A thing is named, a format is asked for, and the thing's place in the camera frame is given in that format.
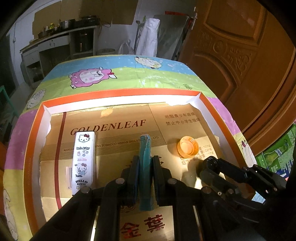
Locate white kitchen counter cabinet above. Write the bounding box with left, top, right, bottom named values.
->
left=20, top=25, right=101, bottom=89

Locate metal cooking pot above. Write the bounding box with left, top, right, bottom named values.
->
left=60, top=20, right=71, bottom=29

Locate green stool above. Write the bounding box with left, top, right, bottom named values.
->
left=0, top=85, right=20, bottom=118

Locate white Hello Kitty box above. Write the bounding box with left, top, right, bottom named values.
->
left=71, top=131, right=96, bottom=195

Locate orange wooden door right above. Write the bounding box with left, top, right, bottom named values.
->
left=180, top=1, right=295, bottom=155

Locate orange-rimmed shallow cardboard tray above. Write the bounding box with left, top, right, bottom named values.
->
left=25, top=93, right=245, bottom=233

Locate green and blue carton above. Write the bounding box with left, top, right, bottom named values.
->
left=255, top=123, right=295, bottom=180

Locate colourful cartoon tablecloth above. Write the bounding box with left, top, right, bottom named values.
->
left=4, top=55, right=255, bottom=240

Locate translucent amber bottle cap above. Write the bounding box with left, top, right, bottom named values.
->
left=177, top=136, right=199, bottom=159

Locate teal slim box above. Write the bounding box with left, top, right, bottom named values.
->
left=139, top=134, right=154, bottom=211

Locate white rolled sack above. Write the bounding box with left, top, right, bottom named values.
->
left=134, top=18, right=161, bottom=57

